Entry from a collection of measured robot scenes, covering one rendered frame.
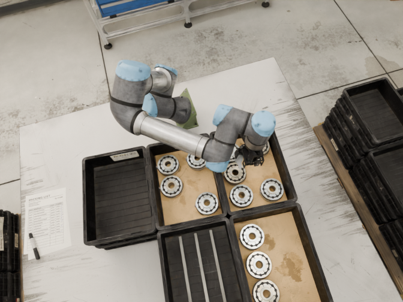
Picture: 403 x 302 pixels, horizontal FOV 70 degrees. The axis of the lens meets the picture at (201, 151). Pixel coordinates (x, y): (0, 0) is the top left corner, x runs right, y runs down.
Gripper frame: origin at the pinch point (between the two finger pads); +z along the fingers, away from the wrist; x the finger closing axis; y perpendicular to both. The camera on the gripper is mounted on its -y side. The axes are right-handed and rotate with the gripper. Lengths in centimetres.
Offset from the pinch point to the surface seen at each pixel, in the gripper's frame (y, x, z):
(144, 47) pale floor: -174, -40, 105
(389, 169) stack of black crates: 1, 102, 53
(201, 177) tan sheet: -1.5, -17.1, 18.8
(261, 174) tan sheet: 2.3, 10.7, 16.2
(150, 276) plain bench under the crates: 36, -47, 34
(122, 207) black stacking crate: 5, -56, 23
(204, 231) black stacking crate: 23.2, -20.3, 19.1
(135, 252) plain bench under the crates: 24, -53, 35
